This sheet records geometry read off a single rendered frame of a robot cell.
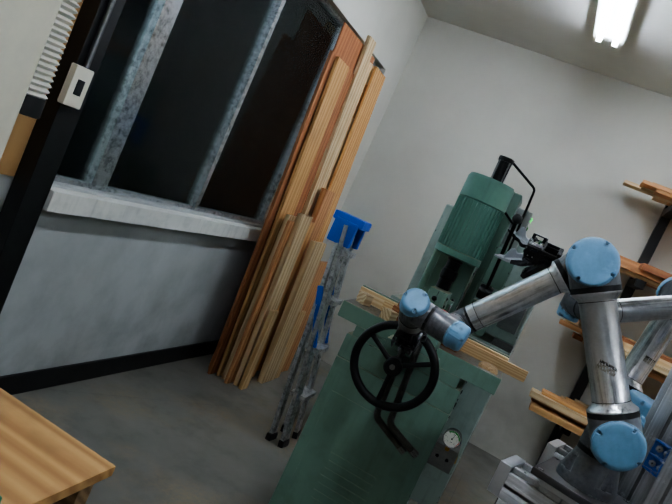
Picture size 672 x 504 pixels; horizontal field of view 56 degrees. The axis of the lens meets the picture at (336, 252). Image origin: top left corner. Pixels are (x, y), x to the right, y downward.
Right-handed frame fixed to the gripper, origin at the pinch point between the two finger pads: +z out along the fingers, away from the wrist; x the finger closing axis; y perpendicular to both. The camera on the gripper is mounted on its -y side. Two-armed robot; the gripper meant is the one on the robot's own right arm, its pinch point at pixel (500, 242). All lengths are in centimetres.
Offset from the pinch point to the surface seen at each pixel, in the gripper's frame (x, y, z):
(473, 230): -1.3, -0.8, 10.2
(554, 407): -86, -178, -63
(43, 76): 67, 47, 127
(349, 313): 35, -28, 36
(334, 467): 71, -66, 18
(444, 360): 35.0, -27.7, -0.5
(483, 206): -7.3, 5.8, 10.6
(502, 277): -12.1, -26.1, -5.1
